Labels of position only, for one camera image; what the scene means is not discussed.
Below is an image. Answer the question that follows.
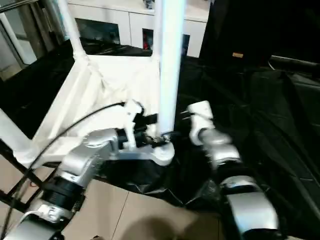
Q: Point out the white plastic table top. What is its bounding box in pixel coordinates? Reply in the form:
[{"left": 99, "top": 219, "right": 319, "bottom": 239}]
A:
[{"left": 13, "top": 53, "right": 176, "bottom": 167}]

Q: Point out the black plastic mat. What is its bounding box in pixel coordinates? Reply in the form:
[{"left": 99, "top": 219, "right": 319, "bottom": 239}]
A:
[{"left": 0, "top": 37, "right": 320, "bottom": 240}]

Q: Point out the white sideboard cabinet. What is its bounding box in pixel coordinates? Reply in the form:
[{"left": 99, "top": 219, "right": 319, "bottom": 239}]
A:
[{"left": 66, "top": 0, "right": 210, "bottom": 58}]

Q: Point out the grey curtain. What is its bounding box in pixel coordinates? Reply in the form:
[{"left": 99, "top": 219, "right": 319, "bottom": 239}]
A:
[{"left": 29, "top": 0, "right": 68, "bottom": 51}]

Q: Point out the black draped furniture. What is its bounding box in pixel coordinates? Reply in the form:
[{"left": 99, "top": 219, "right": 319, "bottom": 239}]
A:
[{"left": 198, "top": 0, "right": 320, "bottom": 73}]

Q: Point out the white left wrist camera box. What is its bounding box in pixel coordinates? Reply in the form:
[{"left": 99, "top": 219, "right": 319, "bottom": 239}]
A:
[{"left": 119, "top": 99, "right": 146, "bottom": 150}]

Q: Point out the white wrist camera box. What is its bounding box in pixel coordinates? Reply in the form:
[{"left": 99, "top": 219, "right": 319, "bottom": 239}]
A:
[
  {"left": 186, "top": 100, "right": 215, "bottom": 146},
  {"left": 119, "top": 99, "right": 146, "bottom": 150}
]

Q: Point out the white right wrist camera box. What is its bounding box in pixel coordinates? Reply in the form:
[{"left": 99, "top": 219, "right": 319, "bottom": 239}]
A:
[{"left": 186, "top": 100, "right": 215, "bottom": 146}]

